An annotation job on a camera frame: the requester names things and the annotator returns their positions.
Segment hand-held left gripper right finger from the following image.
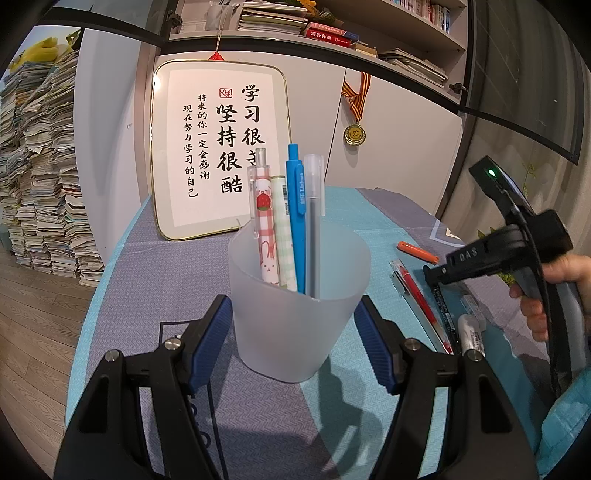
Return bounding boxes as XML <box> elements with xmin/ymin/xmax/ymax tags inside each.
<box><xmin>353</xmin><ymin>295</ymin><xmax>541</xmax><ymax>480</ymax></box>

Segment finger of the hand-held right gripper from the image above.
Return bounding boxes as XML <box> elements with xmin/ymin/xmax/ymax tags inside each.
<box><xmin>422</xmin><ymin>264</ymin><xmax>462</xmax><ymax>289</ymax></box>

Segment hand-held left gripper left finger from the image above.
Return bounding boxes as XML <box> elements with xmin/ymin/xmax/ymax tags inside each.
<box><xmin>53</xmin><ymin>294</ymin><xmax>234</xmax><ymax>480</ymax></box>

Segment red pen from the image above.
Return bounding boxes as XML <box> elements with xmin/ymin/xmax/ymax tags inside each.
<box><xmin>390</xmin><ymin>259</ymin><xmax>455</xmax><ymax>355</ymax></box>

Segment orange marker pen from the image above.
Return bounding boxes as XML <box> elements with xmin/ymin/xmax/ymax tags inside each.
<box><xmin>398</xmin><ymin>241</ymin><xmax>439</xmax><ymax>265</ymax></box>

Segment black pen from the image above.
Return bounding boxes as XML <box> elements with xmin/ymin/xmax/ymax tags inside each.
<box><xmin>433</xmin><ymin>284</ymin><xmax>464</xmax><ymax>355</ymax></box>

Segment small white eraser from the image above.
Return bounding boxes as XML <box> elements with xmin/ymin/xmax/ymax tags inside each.
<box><xmin>461</xmin><ymin>295</ymin><xmax>486</xmax><ymax>330</ymax></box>

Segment translucent plastic cup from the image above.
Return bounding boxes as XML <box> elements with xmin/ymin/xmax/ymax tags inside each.
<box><xmin>228</xmin><ymin>220</ymin><xmax>372</xmax><ymax>384</ymax></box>

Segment green pen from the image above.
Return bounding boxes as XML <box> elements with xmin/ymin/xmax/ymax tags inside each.
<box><xmin>270</xmin><ymin>175</ymin><xmax>298</xmax><ymax>292</ymax></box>

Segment pink patterned pen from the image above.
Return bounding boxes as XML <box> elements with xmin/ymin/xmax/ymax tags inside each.
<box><xmin>248</xmin><ymin>148</ymin><xmax>281</xmax><ymax>288</ymax></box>

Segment grey pen clear cap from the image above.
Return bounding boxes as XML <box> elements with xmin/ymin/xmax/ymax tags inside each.
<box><xmin>303</xmin><ymin>154</ymin><xmax>326</xmax><ymax>298</ymax></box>

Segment blue pen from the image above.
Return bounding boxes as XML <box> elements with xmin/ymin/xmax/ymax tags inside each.
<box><xmin>285</xmin><ymin>144</ymin><xmax>309</xmax><ymax>295</ymax></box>

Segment person's right hand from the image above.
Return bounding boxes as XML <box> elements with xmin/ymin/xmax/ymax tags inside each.
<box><xmin>509</xmin><ymin>253</ymin><xmax>591</xmax><ymax>342</ymax></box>

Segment green potted plant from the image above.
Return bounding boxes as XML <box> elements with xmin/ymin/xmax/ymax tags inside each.
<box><xmin>496</xmin><ymin>159</ymin><xmax>543</xmax><ymax>284</ymax></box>

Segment gold medal striped ribbon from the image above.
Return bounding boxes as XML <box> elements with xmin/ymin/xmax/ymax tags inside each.
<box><xmin>342</xmin><ymin>71</ymin><xmax>371</xmax><ymax>147</ymax></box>

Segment glass cabinet door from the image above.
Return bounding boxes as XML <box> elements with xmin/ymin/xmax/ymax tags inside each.
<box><xmin>28</xmin><ymin>0</ymin><xmax>185</xmax><ymax>42</ymax></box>
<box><xmin>462</xmin><ymin>0</ymin><xmax>585</xmax><ymax>164</ymax></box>

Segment framed calligraphy sign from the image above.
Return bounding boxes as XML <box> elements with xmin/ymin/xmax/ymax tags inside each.
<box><xmin>150</xmin><ymin>59</ymin><xmax>294</xmax><ymax>242</ymax></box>

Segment stack of magazines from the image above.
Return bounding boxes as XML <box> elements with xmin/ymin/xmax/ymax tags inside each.
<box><xmin>379</xmin><ymin>46</ymin><xmax>448</xmax><ymax>86</ymax></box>

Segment white lower cabinet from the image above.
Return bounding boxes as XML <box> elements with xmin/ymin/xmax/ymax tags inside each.
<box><xmin>76</xmin><ymin>28</ymin><xmax>462</xmax><ymax>222</ymax></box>

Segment tall stack of papers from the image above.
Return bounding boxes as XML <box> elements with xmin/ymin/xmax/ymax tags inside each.
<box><xmin>0</xmin><ymin>48</ymin><xmax>105</xmax><ymax>288</ymax></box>

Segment row of books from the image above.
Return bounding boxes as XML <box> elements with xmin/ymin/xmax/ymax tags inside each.
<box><xmin>402</xmin><ymin>0</ymin><xmax>451</xmax><ymax>33</ymax></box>

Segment grey bookshelf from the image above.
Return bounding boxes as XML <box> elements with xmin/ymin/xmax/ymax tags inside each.
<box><xmin>168</xmin><ymin>0</ymin><xmax>469</xmax><ymax>100</ymax></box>

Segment red books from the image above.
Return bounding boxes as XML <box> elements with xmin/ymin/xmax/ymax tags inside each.
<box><xmin>302</xmin><ymin>22</ymin><xmax>358</xmax><ymax>47</ymax></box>

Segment red hanging ornament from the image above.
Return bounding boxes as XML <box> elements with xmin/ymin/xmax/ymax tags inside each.
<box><xmin>208</xmin><ymin>9</ymin><xmax>229</xmax><ymax>62</ymax></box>

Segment stack of booklets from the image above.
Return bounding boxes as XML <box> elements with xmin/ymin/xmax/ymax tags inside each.
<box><xmin>238</xmin><ymin>0</ymin><xmax>310</xmax><ymax>33</ymax></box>

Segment clear pen holder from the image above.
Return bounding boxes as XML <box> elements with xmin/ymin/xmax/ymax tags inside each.
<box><xmin>205</xmin><ymin>2</ymin><xmax>241</xmax><ymax>31</ymax></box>

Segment yellow plush toys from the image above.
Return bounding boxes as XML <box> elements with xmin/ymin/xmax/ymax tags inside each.
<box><xmin>9</xmin><ymin>30</ymin><xmax>81</xmax><ymax>72</ymax></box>

